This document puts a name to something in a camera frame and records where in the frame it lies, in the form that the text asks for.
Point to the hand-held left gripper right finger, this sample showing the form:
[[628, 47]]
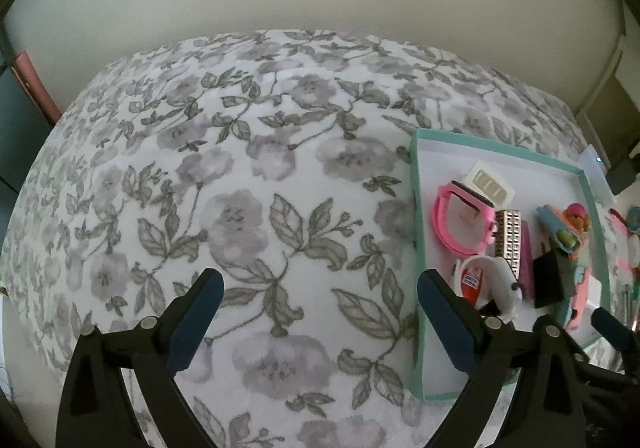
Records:
[[445, 328]]

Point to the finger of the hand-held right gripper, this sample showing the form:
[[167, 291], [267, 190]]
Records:
[[612, 333]]

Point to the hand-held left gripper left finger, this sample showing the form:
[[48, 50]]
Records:
[[195, 323]]

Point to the white charger plug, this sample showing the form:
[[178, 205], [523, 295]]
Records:
[[594, 289]]

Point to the red glue bottle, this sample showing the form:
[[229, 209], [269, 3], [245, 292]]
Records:
[[472, 283]]

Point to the blue pink plastic toy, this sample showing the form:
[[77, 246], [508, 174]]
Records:
[[577, 288], [552, 223]]

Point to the white smart watch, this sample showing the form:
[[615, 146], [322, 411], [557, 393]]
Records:
[[502, 283]]

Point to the black charger plug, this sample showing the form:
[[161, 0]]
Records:
[[550, 278]]

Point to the pink smart watch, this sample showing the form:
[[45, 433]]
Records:
[[442, 218]]

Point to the magenta plastic case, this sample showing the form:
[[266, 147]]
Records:
[[526, 253]]

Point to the gold lipstick tube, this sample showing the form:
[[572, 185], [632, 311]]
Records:
[[510, 235]]

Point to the pink puppy toy figure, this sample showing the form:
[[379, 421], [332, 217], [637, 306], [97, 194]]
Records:
[[575, 215]]

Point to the white plastic frame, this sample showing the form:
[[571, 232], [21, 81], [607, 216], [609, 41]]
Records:
[[487, 183]]

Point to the teal shallow box tray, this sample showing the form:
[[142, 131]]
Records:
[[440, 165]]

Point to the white pink-trimmed basket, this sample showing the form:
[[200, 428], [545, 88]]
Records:
[[627, 243]]

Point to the black power adapter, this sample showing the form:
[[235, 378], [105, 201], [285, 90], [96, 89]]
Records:
[[622, 175]]

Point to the white router box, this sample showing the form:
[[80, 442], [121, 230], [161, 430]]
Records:
[[595, 168]]

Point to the dark teal cabinet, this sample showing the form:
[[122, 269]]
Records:
[[15, 128]]

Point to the white desk shelf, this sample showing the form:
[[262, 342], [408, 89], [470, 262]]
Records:
[[622, 63]]

